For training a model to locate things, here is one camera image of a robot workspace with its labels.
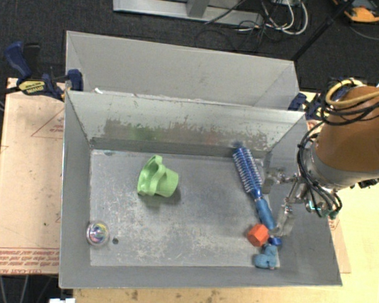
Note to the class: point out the grey metal bin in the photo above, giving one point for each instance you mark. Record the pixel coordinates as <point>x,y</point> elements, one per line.
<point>187,213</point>

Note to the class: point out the blue hairbrush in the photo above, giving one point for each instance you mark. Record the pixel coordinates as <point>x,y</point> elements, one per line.
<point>248,172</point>

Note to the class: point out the blue cloth toy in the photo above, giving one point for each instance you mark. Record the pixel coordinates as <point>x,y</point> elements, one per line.
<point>266,258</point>

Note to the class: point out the orange hexagonal block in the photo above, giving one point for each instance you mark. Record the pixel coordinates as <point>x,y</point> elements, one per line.
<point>257,235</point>

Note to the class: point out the black cylinder on white bracket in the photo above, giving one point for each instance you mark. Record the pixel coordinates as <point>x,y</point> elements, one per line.
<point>369,183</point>

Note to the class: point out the green plastic cup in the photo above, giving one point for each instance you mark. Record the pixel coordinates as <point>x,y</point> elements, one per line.
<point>157,177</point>

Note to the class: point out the brown cardboard board, red print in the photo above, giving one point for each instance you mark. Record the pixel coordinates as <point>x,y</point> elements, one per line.
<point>28,183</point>

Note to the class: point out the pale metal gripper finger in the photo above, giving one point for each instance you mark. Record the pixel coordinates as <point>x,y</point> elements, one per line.
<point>281,220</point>
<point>289,226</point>

